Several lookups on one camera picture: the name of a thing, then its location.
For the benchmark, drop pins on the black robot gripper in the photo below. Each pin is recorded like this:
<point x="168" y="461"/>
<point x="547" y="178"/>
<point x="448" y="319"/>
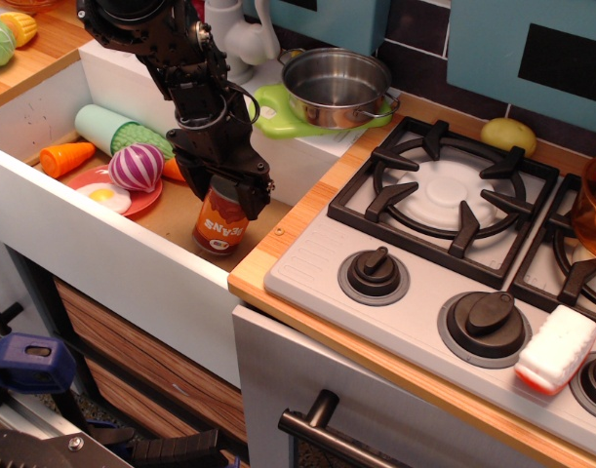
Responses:
<point x="213" y="138"/>

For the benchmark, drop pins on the orange beans can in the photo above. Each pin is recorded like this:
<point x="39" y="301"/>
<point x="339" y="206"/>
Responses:
<point x="221" y="223"/>

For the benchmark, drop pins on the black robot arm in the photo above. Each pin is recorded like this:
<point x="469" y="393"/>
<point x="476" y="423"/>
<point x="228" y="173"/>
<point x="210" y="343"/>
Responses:
<point x="167" y="37"/>

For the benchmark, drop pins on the stainless steel pot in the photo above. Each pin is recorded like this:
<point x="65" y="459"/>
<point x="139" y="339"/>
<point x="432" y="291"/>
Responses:
<point x="336" y="89"/>

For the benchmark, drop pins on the orange toy carrot right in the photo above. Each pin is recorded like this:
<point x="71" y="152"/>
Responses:
<point x="171" y="170"/>

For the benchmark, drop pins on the orange toy carrot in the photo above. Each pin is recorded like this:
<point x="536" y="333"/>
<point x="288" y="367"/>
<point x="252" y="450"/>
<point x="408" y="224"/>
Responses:
<point x="58" y="160"/>
<point x="171" y="170"/>

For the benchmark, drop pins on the green plastic cutting board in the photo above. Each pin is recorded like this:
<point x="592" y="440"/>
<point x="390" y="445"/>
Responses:
<point x="276" y="119"/>

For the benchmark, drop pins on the purple striped toy onion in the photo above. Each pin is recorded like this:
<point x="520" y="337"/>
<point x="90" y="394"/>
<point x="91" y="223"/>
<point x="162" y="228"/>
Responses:
<point x="137" y="167"/>

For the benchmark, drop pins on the toy fried egg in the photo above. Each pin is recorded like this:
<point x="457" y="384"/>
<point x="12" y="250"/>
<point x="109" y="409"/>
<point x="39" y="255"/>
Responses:
<point x="107" y="195"/>

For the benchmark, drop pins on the pink plastic plate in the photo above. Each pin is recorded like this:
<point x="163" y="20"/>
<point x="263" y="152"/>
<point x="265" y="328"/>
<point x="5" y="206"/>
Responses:
<point x="99" y="175"/>

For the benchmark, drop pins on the mint green cup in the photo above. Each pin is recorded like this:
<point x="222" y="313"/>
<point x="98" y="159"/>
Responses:
<point x="99" y="126"/>

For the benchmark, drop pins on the grey toy faucet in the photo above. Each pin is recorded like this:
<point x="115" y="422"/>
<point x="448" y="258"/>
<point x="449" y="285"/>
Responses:
<point x="246" y="45"/>

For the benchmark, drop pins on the white toy sink basin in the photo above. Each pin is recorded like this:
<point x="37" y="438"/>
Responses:
<point x="145" y="268"/>

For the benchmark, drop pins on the black left stove knob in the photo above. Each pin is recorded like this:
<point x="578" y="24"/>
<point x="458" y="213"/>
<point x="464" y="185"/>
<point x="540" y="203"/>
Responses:
<point x="374" y="277"/>

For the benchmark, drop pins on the black stove knob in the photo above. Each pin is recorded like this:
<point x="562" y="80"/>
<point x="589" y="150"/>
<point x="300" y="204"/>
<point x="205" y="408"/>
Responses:
<point x="583" y="384"/>
<point x="484" y="329"/>
<point x="374" y="277"/>

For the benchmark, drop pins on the orange toy carrot left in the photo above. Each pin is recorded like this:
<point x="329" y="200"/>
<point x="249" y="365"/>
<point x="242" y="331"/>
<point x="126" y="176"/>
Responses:
<point x="58" y="160"/>

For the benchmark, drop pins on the black left burner grate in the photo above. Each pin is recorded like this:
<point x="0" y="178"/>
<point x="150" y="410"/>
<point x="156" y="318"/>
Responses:
<point x="455" y="201"/>

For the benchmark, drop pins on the black burner grate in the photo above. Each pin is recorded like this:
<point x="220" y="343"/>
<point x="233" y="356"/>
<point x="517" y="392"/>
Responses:
<point x="557" y="270"/>
<point x="455" y="201"/>

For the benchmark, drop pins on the grey toy stove top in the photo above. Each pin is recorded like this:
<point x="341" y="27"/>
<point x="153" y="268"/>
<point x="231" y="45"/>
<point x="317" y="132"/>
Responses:
<point x="306" y="275"/>

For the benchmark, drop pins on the yellow toy corn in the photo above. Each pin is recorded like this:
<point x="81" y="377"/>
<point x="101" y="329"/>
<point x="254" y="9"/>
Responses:
<point x="23" y="26"/>

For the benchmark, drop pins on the yellow toy potato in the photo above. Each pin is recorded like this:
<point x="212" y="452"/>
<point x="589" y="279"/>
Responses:
<point x="505" y="133"/>

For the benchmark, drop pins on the black middle stove knob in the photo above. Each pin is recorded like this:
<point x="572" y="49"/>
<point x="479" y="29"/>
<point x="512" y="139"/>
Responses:
<point x="484" y="329"/>

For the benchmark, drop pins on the black right burner grate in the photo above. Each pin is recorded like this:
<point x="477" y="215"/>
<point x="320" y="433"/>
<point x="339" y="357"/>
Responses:
<point x="557" y="270"/>

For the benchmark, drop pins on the orange transparent bowl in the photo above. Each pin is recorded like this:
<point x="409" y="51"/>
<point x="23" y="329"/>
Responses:
<point x="583" y="213"/>

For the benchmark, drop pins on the white red toy sponge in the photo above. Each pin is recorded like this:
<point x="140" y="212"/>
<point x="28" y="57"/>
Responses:
<point x="556" y="352"/>

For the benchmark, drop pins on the black right stove knob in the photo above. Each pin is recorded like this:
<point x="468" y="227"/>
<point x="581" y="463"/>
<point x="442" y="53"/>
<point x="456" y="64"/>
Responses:
<point x="583" y="384"/>

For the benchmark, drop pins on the black oven door handle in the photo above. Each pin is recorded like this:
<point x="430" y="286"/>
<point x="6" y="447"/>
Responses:
<point x="313" y="428"/>

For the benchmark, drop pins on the blue clamp handle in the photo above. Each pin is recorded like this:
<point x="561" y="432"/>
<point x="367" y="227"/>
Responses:
<point x="32" y="364"/>

